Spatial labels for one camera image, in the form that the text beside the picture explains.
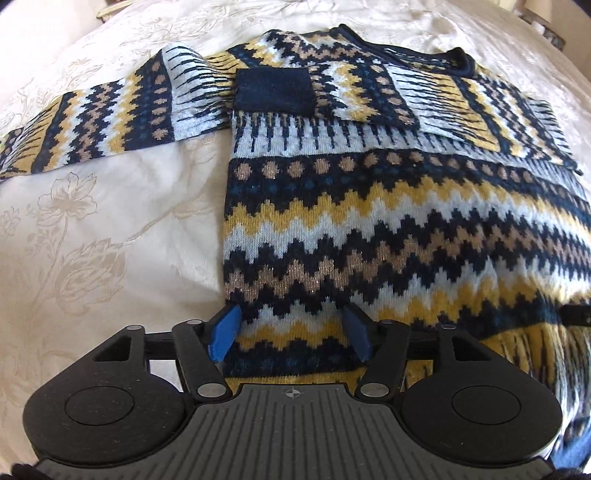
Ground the dark bedside object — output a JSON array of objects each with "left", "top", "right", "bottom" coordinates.
[{"left": 541, "top": 27, "right": 567, "bottom": 51}]

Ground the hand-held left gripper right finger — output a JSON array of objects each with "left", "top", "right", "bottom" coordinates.
[{"left": 342, "top": 305, "right": 494, "bottom": 400}]

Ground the navy yellow zigzag knit sweater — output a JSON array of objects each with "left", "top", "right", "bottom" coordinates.
[{"left": 0, "top": 25, "right": 591, "bottom": 480}]

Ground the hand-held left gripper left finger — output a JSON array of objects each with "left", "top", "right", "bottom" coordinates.
[{"left": 92, "top": 305, "right": 243, "bottom": 402}]

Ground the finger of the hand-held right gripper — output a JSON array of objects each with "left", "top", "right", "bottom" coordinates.
[{"left": 561, "top": 304, "right": 591, "bottom": 329}]

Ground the cream floral bedspread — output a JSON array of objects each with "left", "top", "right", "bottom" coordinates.
[{"left": 0, "top": 0, "right": 591, "bottom": 472}]

